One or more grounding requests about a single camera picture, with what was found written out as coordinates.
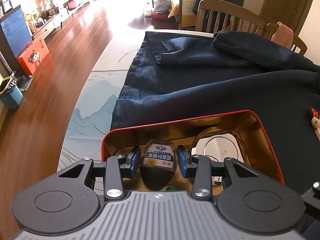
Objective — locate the wooden chair left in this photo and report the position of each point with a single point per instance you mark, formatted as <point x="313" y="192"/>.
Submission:
<point x="217" y="15"/>

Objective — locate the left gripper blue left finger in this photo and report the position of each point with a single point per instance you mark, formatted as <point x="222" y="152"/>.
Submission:
<point x="132" y="162"/>

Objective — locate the low tv console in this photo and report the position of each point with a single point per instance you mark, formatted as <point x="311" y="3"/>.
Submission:
<point x="62" y="12"/>

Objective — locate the dark navy cloth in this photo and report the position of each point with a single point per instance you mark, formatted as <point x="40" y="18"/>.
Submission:
<point x="175" y="77"/>

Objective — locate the wooden chair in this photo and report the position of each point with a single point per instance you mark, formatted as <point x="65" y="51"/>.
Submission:
<point x="298" y="46"/>
<point x="217" y="15"/>

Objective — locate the teal waste bin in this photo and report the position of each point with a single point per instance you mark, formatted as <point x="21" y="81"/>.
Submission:
<point x="10" y="95"/>

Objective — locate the orange metal tin box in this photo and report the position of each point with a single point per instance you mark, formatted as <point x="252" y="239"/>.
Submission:
<point x="239" y="134"/>

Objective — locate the small patterned tape roll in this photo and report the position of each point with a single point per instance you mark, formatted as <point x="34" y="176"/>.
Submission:
<point x="158" y="164"/>

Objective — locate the dark blue cabinet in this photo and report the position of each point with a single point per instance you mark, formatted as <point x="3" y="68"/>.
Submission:
<point x="15" y="36"/>

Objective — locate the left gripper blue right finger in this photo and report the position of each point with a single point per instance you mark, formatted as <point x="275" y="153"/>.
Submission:
<point x="184" y="161"/>

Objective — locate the wooden chair right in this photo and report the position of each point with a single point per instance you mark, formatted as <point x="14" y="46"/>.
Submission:
<point x="298" y="46"/>

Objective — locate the pink towel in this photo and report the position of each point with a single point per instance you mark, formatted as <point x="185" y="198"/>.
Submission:
<point x="283" y="36"/>

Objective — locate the orange gift box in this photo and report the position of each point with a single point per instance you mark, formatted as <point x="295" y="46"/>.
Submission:
<point x="33" y="55"/>

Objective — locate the red snack packet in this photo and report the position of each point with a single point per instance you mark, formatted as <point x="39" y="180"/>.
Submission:
<point x="314" y="113"/>

